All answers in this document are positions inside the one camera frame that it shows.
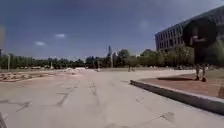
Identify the person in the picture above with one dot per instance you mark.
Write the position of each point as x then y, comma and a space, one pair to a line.
200, 43

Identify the large grey glass building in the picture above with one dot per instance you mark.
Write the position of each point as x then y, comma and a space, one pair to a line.
168, 36

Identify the red brick raised bed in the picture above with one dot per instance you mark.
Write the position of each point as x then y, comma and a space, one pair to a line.
196, 86

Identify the row of trees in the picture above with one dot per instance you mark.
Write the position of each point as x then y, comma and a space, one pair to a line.
150, 57

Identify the pale concrete paved plaza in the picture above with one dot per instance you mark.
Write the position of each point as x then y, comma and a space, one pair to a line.
100, 100

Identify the pale pole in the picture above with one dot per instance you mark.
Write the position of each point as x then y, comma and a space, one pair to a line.
8, 62

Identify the grey concrete kerb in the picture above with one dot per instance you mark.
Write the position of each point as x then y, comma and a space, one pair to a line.
173, 94

